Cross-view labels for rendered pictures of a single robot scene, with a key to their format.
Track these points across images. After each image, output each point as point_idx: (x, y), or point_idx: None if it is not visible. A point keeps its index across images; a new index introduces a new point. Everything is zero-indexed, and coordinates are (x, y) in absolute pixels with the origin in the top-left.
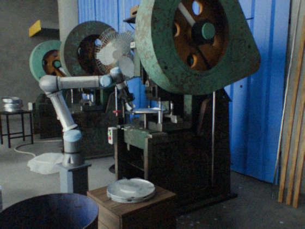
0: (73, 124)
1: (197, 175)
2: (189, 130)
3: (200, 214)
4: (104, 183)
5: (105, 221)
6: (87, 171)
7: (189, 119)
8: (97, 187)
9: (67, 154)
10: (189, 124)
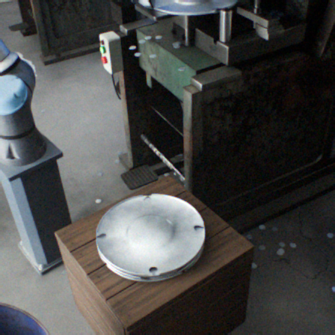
0: (6, 56)
1: (304, 140)
2: (297, 45)
3: (299, 221)
4: (106, 128)
5: (98, 306)
6: (55, 165)
7: (301, 15)
8: (93, 142)
9: (1, 138)
10: (300, 33)
